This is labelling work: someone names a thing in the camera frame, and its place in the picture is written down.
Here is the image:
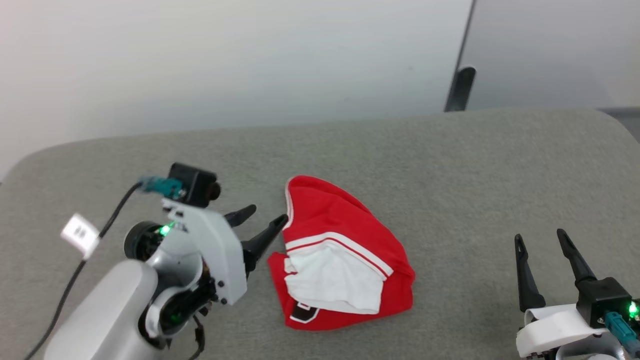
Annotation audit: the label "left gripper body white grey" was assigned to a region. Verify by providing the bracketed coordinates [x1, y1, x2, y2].
[160, 199, 249, 306]

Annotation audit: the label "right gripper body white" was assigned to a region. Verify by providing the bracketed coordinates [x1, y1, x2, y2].
[516, 303, 640, 360]

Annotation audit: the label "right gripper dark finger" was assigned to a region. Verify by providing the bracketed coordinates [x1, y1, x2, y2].
[514, 233, 547, 314]
[556, 228, 598, 292]

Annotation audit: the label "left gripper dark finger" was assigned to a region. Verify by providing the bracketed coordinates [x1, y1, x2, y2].
[241, 213, 290, 276]
[223, 204, 258, 227]

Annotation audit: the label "red Bulls jersey white sleeves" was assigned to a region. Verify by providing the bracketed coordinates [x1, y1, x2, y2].
[267, 175, 416, 332]

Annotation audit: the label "grey fabric sofa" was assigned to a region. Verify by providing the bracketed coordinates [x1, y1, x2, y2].
[0, 107, 640, 360]

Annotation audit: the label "right teal cable connector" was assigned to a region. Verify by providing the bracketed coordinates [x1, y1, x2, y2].
[604, 311, 640, 357]

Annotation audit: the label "teal cable connector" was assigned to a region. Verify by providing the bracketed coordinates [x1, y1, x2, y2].
[138, 175, 184, 200]
[604, 311, 640, 357]

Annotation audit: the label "left teal cable connector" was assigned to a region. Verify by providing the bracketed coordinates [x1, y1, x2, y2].
[138, 175, 184, 200]

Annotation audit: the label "white cable label tag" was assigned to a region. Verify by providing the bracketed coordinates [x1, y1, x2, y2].
[60, 213, 101, 260]

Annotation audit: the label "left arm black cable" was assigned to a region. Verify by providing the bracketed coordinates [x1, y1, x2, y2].
[22, 182, 147, 360]

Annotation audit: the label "black metal frame leg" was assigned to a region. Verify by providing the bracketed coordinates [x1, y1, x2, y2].
[443, 0, 478, 113]

